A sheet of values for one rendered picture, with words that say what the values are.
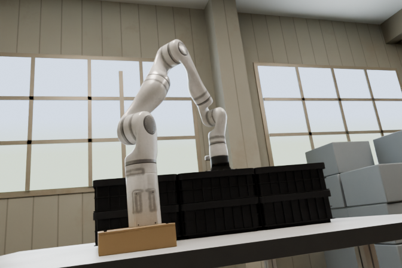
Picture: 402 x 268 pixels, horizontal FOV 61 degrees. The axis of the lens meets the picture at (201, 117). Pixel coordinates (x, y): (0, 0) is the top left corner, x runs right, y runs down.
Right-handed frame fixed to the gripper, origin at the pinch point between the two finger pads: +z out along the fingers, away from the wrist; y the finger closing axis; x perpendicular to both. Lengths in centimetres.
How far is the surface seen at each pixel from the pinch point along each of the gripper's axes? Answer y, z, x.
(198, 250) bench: -22, 16, -60
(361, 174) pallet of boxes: 147, -14, 117
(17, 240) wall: -130, 8, 191
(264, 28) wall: 134, -213, 218
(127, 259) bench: -36, 16, -62
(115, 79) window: -48, -138, 197
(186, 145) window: 21, -67, 204
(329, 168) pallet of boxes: 144, -26, 156
